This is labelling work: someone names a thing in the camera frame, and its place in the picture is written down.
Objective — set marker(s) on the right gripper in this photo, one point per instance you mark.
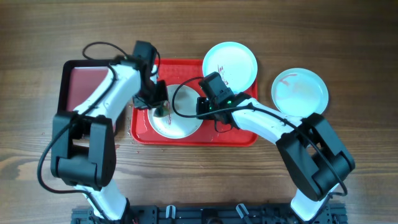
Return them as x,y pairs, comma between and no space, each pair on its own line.
202,102

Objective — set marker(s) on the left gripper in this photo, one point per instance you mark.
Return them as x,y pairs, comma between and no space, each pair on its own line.
163,94

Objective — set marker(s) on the green yellow sponge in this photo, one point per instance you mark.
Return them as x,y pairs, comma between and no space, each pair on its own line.
162,111

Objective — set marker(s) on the white plate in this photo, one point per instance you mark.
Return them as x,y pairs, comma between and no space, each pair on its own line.
173,126

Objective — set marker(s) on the mint plate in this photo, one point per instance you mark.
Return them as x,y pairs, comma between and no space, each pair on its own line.
235,63
299,92

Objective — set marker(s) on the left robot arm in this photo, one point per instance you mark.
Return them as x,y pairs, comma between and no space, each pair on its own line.
83,147

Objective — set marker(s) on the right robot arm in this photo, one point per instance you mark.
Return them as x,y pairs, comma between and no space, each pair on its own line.
315,157

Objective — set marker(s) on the red plastic tray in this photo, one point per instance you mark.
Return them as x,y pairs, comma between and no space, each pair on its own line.
176,71

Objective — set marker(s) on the black tray with water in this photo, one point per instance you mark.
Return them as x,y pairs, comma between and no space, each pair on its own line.
80,78

